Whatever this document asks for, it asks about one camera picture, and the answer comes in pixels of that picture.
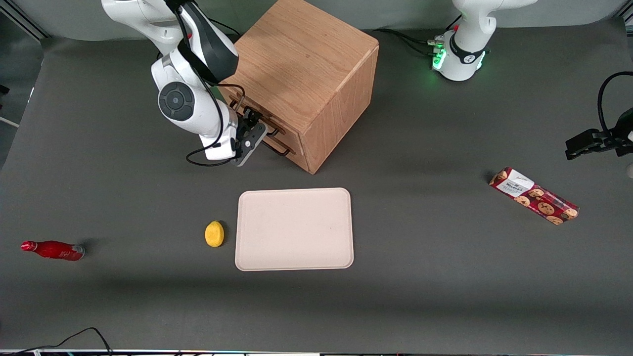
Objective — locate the wooden drawer cabinet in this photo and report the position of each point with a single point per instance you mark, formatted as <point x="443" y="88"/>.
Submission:
<point x="306" y="54"/>

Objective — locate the aluminium frame bar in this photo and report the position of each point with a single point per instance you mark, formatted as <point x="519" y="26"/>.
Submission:
<point x="27" y="22"/>

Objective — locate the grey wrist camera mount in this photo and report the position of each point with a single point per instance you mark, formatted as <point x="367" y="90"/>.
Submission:
<point x="249" y="146"/>

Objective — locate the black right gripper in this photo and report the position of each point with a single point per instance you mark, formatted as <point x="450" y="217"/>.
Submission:
<point x="252" y="119"/>

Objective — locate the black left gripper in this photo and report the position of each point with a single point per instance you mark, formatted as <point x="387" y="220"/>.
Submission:
<point x="609" y="137"/>

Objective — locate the yellow lemon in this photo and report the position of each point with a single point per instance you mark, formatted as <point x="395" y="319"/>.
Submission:
<point x="214" y="234"/>

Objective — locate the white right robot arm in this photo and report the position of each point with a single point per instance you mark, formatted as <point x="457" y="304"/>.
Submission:
<point x="173" y="101"/>

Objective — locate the red bottle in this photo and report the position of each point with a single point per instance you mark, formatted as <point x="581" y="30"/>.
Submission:
<point x="54" y="250"/>

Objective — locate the wooden drawer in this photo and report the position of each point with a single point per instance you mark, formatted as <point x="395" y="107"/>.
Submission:
<point x="293" y="133"/>
<point x="301" y="155"/>

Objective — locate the red tartan cookie box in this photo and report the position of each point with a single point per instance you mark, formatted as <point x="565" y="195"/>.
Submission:
<point x="534" y="195"/>

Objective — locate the beige rectangular tray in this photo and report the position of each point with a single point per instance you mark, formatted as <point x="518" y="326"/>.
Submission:
<point x="294" y="230"/>

